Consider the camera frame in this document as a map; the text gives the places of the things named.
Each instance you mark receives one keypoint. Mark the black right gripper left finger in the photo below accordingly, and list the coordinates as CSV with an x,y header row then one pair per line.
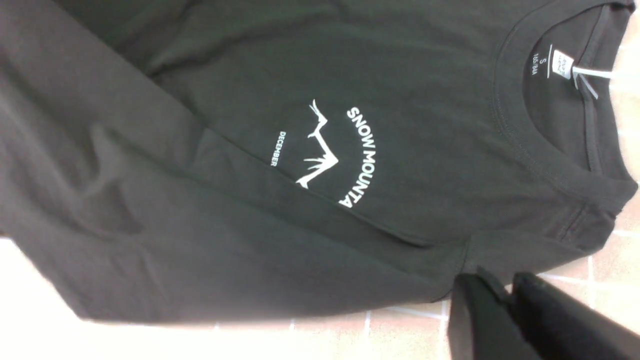
x,y
481,325

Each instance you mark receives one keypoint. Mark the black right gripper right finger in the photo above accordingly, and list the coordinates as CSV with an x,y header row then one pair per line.
x,y
561,328

